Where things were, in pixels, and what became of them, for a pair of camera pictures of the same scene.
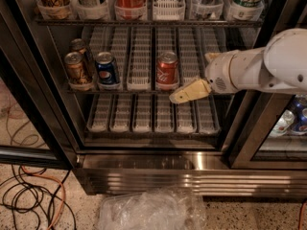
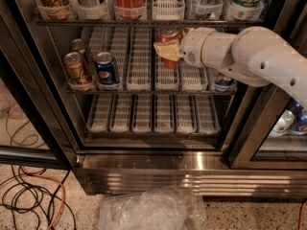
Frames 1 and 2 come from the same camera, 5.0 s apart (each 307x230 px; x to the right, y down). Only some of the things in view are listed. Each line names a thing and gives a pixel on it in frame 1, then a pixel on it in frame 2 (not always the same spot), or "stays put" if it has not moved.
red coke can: [167, 69] -> [167, 35]
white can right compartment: [284, 123] stays put
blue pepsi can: [106, 68] stays put
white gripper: [218, 71] -> [192, 47]
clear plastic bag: [171, 208] stays put
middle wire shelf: [135, 93] stays put
